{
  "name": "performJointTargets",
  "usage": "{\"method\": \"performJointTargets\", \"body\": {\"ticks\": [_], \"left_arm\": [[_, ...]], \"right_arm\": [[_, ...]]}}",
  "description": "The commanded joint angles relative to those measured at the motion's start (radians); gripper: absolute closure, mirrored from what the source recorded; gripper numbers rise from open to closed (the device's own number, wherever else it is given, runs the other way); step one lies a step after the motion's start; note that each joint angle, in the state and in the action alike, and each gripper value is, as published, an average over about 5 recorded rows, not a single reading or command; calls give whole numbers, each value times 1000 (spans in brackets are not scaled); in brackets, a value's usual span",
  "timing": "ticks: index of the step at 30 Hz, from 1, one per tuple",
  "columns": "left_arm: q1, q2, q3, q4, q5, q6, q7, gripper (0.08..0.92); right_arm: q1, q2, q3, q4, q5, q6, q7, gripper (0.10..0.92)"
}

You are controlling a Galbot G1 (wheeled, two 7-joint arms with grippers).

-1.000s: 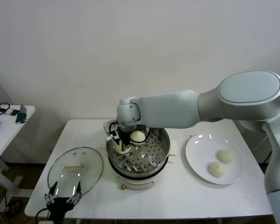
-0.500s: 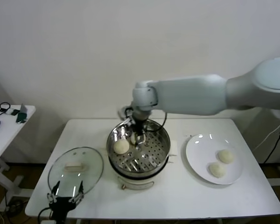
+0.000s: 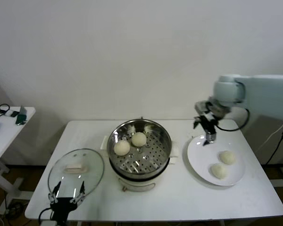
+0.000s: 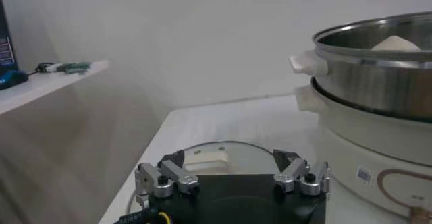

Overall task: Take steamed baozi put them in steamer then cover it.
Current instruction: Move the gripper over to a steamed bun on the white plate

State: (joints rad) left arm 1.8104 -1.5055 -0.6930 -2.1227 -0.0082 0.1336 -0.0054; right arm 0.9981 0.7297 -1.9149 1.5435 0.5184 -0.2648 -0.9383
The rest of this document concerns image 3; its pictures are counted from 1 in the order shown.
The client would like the black looped cable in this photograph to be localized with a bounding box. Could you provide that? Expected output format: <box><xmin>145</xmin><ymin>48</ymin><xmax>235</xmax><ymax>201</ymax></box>
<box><xmin>0</xmin><ymin>104</ymin><xmax>11</xmax><ymax>120</ymax></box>

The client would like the white steamed baozi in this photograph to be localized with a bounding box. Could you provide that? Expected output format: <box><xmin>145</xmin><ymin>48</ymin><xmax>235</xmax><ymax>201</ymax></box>
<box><xmin>218</xmin><ymin>150</ymin><xmax>236</xmax><ymax>165</ymax></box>
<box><xmin>210</xmin><ymin>163</ymin><xmax>228</xmax><ymax>179</ymax></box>
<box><xmin>114</xmin><ymin>140</ymin><xmax>131</xmax><ymax>156</ymax></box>
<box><xmin>131</xmin><ymin>131</ymin><xmax>147</xmax><ymax>147</ymax></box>

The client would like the white wall cable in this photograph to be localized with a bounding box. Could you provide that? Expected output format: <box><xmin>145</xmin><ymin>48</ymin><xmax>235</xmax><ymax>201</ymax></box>
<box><xmin>254</xmin><ymin>120</ymin><xmax>283</xmax><ymax>151</ymax></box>

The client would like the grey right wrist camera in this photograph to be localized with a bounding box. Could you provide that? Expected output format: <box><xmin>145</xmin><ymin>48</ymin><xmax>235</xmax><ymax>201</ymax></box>
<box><xmin>194</xmin><ymin>100</ymin><xmax>212</xmax><ymax>116</ymax></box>

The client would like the cream electric cooking pot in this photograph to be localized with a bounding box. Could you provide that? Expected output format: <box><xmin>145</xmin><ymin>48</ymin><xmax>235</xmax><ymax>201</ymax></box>
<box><xmin>100</xmin><ymin>135</ymin><xmax>180</xmax><ymax>192</ymax></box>

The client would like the stainless perforated steamer basket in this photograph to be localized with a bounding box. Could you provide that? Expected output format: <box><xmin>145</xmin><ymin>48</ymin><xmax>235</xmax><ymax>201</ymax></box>
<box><xmin>107</xmin><ymin>116</ymin><xmax>173</xmax><ymax>174</ymax></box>

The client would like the black floor cable bundle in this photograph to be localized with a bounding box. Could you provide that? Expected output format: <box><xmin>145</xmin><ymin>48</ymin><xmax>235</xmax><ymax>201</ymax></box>
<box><xmin>4</xmin><ymin>202</ymin><xmax>26</xmax><ymax>215</ymax></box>

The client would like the glass lid with cream handle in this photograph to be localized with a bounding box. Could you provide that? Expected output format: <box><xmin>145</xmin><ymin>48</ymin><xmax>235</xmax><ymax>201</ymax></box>
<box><xmin>47</xmin><ymin>148</ymin><xmax>106</xmax><ymax>201</ymax></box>

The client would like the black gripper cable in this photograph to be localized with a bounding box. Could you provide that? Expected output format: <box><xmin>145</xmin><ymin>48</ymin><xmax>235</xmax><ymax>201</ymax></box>
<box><xmin>38</xmin><ymin>208</ymin><xmax>53</xmax><ymax>224</ymax></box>
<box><xmin>216</xmin><ymin>107</ymin><xmax>250</xmax><ymax>131</ymax></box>

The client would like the green flat object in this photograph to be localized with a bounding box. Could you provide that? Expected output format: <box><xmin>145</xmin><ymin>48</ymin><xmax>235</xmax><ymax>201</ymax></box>
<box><xmin>16</xmin><ymin>113</ymin><xmax>29</xmax><ymax>126</ymax></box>

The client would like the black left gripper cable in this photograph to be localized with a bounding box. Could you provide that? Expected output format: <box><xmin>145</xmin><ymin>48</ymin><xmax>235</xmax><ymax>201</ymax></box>
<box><xmin>38</xmin><ymin>208</ymin><xmax>53</xmax><ymax>224</ymax></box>

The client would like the white round plate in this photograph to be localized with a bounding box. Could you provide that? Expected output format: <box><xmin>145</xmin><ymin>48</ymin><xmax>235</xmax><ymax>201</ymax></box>
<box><xmin>187</xmin><ymin>134</ymin><xmax>246</xmax><ymax>187</ymax></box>

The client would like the white side table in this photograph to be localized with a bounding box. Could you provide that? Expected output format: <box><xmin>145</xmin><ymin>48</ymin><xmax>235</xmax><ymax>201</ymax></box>
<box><xmin>0</xmin><ymin>106</ymin><xmax>37</xmax><ymax>205</ymax></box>

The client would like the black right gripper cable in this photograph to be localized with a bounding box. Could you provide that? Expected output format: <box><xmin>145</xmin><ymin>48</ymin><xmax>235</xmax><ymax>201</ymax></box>
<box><xmin>216</xmin><ymin>107</ymin><xmax>250</xmax><ymax>131</ymax></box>

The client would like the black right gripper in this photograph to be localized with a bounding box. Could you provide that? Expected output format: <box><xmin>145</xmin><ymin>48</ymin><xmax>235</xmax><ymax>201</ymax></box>
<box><xmin>192</xmin><ymin>113</ymin><xmax>219</xmax><ymax>146</ymax></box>

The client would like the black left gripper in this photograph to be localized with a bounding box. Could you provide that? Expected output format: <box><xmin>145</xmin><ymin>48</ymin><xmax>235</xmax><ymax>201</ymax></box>
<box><xmin>48</xmin><ymin>180</ymin><xmax>86</xmax><ymax>222</ymax></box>

